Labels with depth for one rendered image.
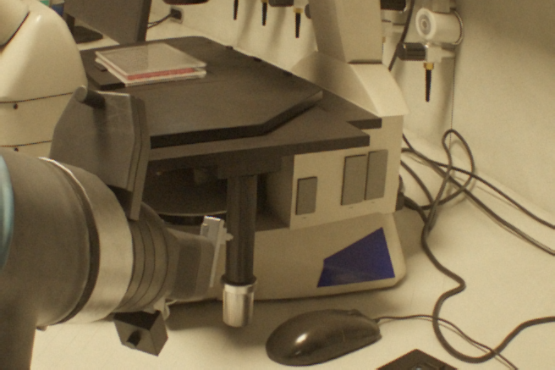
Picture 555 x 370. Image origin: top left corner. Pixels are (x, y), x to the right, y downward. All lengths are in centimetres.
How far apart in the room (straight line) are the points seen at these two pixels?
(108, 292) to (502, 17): 88
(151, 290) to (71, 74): 26
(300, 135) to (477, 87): 61
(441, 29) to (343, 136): 57
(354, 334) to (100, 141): 36
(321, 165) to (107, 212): 43
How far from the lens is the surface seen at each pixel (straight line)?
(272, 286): 81
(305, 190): 81
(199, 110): 69
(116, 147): 44
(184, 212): 79
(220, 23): 207
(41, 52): 67
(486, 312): 83
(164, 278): 49
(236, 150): 64
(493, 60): 121
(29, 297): 33
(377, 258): 85
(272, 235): 81
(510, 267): 94
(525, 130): 116
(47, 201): 35
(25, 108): 68
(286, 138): 67
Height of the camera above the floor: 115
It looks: 20 degrees down
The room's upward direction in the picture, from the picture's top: 3 degrees clockwise
